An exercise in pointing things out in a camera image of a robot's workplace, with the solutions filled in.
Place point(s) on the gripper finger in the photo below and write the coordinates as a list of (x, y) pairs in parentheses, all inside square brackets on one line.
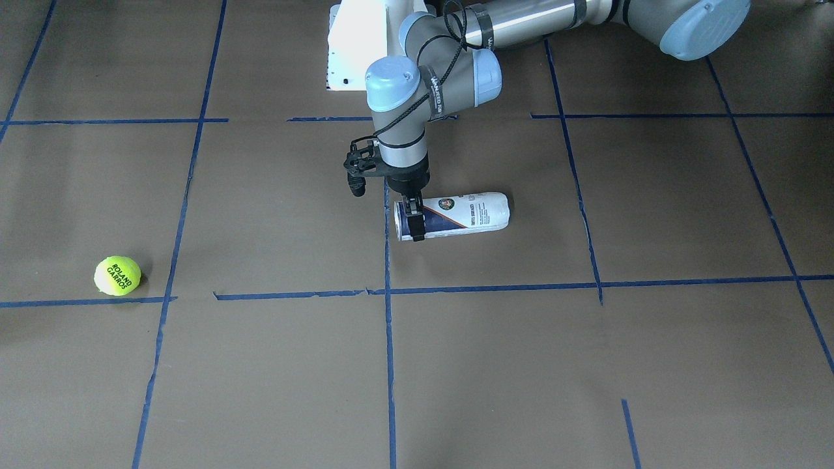
[(410, 205), (416, 224)]

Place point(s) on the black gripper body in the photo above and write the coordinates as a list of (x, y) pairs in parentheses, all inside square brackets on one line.
[(409, 181)]

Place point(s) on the Wilson tennis ball can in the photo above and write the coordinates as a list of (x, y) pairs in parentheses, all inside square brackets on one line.
[(458, 215)]

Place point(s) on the yellow tennis ball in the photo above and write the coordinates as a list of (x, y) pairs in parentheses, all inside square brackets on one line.
[(117, 275)]

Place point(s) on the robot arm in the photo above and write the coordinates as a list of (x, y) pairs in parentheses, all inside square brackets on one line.
[(450, 65)]

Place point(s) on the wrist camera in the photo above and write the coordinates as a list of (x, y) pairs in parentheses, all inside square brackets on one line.
[(362, 163)]

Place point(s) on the white camera post base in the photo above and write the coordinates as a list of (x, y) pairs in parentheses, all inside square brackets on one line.
[(361, 32)]

